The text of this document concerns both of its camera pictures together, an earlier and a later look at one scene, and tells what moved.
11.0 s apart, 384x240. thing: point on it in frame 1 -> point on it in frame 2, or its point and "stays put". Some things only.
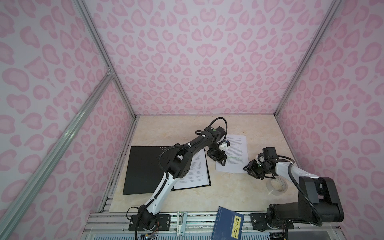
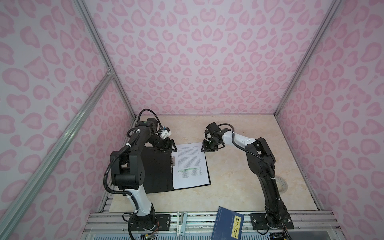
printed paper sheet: (237, 160) -> (191, 168)
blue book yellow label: (228, 225) stays put
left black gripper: (220, 158) -> (168, 146)
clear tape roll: (277, 186) stays put
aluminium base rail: (200, 225) stays put
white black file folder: (144, 175) stays put
